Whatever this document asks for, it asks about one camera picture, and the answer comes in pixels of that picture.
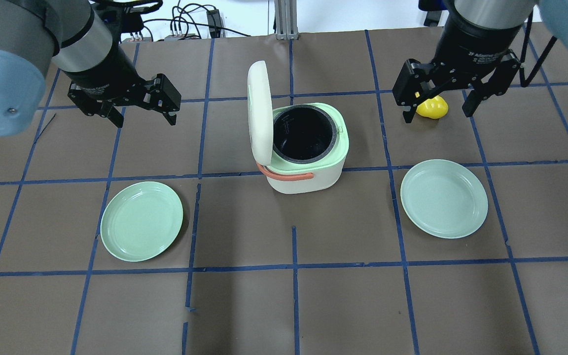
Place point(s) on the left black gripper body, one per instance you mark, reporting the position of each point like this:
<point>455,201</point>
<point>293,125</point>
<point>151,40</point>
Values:
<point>102,73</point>

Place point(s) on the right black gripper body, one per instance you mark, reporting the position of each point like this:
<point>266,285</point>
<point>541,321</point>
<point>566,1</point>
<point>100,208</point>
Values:
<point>472,45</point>

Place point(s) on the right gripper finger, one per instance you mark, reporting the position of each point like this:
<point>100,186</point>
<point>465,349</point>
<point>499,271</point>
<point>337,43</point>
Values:
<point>473,100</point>
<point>409,112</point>

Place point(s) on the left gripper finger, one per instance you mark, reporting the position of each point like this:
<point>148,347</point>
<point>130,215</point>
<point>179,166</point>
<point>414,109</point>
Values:
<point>170,116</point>
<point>115,117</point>

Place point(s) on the white green rice cooker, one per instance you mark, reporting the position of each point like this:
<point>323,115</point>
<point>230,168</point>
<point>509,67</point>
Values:
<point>300,148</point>

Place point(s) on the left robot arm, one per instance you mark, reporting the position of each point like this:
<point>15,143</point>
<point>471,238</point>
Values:
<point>81,38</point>

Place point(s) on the yellow toy pepper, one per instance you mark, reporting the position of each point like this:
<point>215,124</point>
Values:
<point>434,108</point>

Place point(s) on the green plate right side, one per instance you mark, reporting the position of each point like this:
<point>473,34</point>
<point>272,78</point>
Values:
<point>444,199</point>

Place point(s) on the green plate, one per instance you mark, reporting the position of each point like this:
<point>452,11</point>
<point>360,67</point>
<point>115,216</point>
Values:
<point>141,221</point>
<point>444,199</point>

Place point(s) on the green plate left side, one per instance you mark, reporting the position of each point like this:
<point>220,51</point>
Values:
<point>141,221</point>

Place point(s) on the aluminium frame post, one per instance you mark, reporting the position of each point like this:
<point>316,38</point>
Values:
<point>286,20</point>

